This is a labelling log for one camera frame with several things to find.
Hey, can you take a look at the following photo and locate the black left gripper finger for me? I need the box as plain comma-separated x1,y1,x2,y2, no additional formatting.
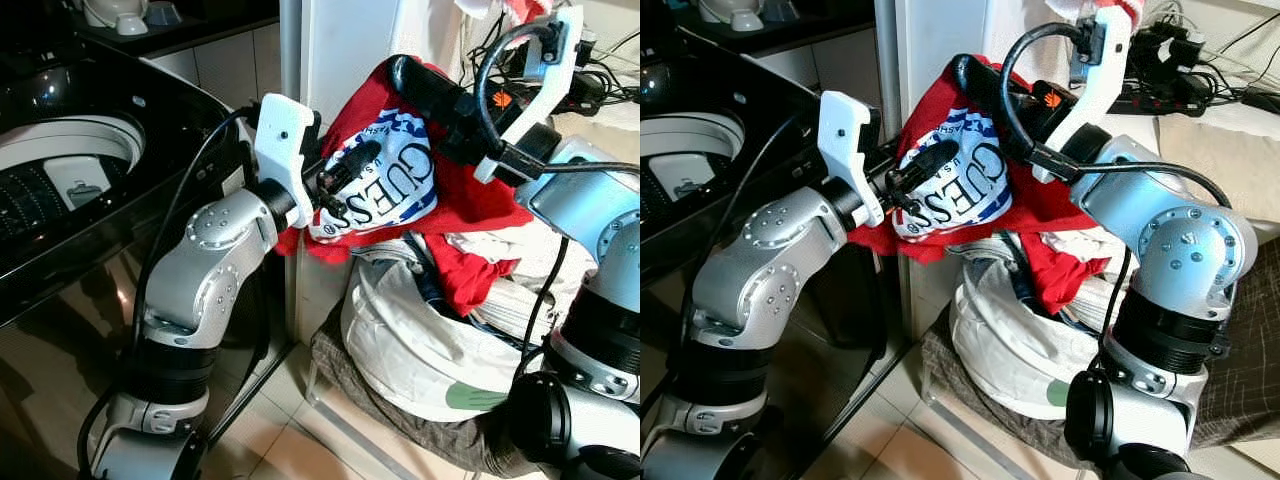
893,140,958,191
330,140,383,191

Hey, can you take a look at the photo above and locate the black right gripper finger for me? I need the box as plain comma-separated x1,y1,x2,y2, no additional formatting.
388,55,466,113
950,55,1026,109

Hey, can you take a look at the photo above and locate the red printed t-shirt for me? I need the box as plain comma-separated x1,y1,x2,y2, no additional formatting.
850,55,1113,317
275,58,536,319

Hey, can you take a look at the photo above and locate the black top-loading washing machine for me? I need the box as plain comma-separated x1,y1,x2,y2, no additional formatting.
640,40,906,471
0,38,297,480

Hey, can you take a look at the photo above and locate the white cabinet side panel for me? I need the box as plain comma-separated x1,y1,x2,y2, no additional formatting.
300,0,433,343
895,0,1011,341

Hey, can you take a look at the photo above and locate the black power strip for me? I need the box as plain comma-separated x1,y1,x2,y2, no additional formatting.
500,62,607,117
1105,80,1217,117

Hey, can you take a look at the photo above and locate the white garment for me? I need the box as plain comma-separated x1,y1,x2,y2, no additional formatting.
1050,228,1126,266
445,222,566,269

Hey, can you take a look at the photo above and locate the black plug adapter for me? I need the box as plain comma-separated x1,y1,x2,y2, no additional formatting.
1130,22,1209,93

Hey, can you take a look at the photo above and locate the white cloth laundry bag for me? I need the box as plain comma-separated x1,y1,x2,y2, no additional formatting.
948,238,1131,423
340,235,601,423

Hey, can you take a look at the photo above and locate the white washer tub rim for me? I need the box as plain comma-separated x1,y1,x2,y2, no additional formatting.
640,110,746,186
0,114,147,243

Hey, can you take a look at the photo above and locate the white cup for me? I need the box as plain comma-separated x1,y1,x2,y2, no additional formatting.
698,0,766,34
82,0,151,37

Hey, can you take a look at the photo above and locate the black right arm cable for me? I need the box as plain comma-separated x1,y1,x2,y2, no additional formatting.
1000,22,1233,376
476,22,641,386

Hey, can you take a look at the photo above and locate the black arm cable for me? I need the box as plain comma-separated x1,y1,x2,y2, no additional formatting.
1000,22,1233,376
678,110,827,346
130,106,263,346
476,22,641,386

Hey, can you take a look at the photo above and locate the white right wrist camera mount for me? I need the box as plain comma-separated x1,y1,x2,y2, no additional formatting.
474,5,587,187
1030,5,1133,186

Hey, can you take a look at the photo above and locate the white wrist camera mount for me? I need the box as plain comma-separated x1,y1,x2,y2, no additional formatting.
474,5,587,187
254,93,323,230
817,90,887,230
1030,5,1133,186

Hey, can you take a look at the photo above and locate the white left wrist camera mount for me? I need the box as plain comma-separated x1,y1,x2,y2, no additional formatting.
254,93,323,230
817,90,887,230

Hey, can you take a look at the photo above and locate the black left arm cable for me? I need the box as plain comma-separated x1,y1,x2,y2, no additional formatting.
130,106,263,346
678,110,827,346

